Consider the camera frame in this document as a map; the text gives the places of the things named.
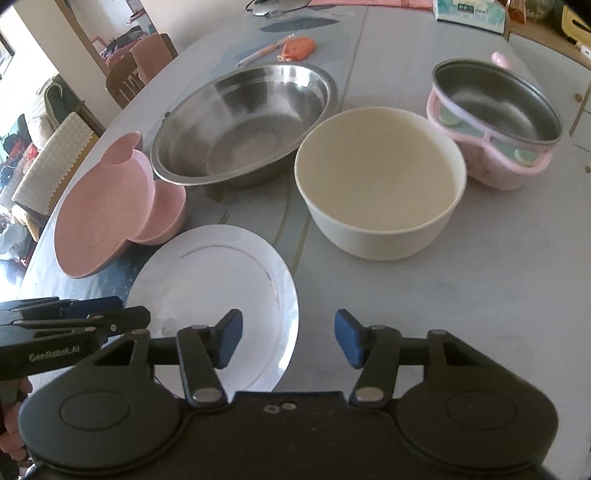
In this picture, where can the white plate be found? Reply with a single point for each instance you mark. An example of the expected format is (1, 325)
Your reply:
(217, 277)

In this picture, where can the orange correction tape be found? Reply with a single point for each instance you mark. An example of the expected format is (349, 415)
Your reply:
(300, 48)

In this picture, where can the pink bear-shaped plate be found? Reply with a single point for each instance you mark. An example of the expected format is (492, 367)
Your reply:
(101, 217)

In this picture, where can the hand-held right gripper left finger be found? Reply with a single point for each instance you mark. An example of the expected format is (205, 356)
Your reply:
(230, 337)

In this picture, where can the pink printed bag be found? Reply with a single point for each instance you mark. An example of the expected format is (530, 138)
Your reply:
(369, 3)

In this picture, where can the tissue box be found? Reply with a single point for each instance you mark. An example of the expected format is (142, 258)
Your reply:
(471, 14)

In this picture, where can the person's left hand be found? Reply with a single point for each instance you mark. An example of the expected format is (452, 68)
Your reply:
(10, 445)

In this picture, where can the yellow tissue holder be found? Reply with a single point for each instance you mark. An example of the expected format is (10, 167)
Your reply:
(577, 25)

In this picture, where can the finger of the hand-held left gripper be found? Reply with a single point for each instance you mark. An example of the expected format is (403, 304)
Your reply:
(120, 319)
(94, 307)

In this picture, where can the pink pen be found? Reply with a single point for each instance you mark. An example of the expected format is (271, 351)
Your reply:
(263, 51)

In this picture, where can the brown wooden chair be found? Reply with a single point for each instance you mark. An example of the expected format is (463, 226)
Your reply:
(122, 83)

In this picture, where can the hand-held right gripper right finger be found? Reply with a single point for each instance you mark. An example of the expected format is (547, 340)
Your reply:
(349, 339)

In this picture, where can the cream padded chair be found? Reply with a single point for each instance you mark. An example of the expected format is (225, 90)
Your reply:
(51, 161)

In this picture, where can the cream round bowl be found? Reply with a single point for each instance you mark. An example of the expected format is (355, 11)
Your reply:
(378, 175)

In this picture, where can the large stainless steel bowl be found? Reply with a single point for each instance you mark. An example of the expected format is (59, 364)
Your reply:
(240, 124)

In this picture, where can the pink garment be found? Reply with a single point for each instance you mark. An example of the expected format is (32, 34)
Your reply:
(154, 57)

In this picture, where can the cluttered sofa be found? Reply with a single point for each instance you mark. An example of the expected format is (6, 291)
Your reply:
(27, 115)

